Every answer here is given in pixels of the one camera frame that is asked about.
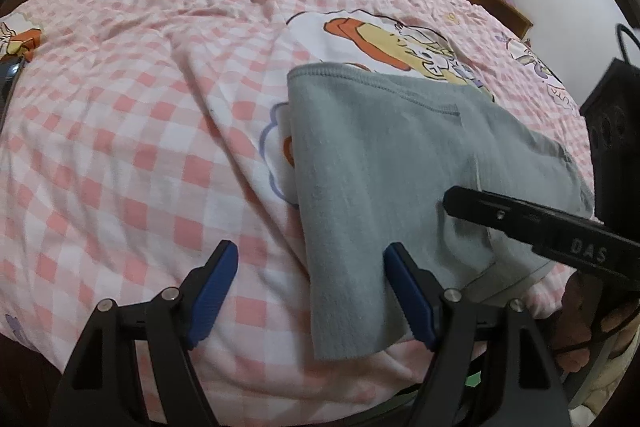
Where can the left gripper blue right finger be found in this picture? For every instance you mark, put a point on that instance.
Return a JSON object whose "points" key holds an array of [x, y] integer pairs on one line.
{"points": [[417, 292]]}

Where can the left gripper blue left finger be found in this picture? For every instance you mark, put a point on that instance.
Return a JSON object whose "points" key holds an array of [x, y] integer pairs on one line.
{"points": [[203, 292]]}

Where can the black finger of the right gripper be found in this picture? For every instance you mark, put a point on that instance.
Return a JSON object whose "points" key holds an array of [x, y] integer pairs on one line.
{"points": [[578, 242]]}

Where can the grey pants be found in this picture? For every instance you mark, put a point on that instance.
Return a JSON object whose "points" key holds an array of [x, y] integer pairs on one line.
{"points": [[373, 157]]}

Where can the right hand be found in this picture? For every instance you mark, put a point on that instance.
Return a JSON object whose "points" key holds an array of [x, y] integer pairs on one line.
{"points": [[571, 327]]}

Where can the pink checkered bed sheet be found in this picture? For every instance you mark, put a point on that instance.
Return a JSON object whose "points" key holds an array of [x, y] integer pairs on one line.
{"points": [[141, 133]]}

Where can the black smartphone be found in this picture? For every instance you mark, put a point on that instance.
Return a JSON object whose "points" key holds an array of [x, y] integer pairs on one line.
{"points": [[10, 71]]}

